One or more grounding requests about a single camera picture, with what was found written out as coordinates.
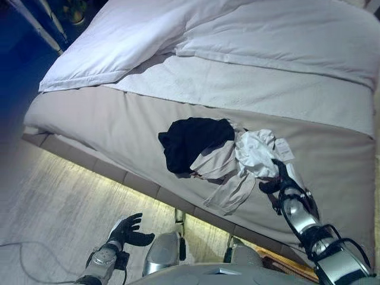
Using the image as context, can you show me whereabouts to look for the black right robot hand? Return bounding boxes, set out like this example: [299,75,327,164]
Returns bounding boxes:
[259,159,297,194]

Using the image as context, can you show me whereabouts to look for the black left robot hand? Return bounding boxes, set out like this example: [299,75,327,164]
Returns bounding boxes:
[108,213,156,249]

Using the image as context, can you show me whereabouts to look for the white garment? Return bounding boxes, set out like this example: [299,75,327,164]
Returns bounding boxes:
[236,128,295,179]

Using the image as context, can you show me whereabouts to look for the beige garment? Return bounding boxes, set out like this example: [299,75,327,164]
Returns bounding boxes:
[189,139,258,216]

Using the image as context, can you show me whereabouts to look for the black garment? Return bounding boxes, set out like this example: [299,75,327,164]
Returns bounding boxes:
[158,117,236,176]

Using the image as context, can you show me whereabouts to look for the wooden laundry basket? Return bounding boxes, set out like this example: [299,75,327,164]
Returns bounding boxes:
[258,248,321,283]

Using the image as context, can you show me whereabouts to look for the white textured bed sheet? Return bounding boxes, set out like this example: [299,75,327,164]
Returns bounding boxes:
[97,55,375,139]

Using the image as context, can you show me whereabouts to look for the bed with grey blanket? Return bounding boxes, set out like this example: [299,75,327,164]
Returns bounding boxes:
[23,88,380,250]

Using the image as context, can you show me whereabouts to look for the silver left robot leg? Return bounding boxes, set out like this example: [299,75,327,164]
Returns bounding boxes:
[142,207,188,277]

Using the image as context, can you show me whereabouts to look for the silver robot leg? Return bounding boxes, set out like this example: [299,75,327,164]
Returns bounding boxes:
[142,207,188,277]
[224,234,265,268]

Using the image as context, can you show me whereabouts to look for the grey striped area rug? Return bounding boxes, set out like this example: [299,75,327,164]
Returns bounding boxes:
[0,142,238,285]

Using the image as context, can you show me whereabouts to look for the silver right robot leg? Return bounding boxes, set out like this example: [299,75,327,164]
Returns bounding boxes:
[224,234,265,268]

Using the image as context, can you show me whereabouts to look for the grey robot torso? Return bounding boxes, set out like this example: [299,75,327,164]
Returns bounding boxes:
[127,261,327,285]

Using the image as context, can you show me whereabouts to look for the white duvet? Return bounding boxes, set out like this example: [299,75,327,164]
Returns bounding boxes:
[38,0,380,93]

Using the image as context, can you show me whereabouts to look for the beige upholstered bed frame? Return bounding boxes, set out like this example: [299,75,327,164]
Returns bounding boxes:
[22,126,321,268]

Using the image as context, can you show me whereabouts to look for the thin floor cable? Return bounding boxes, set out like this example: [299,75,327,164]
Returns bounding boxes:
[0,242,90,284]

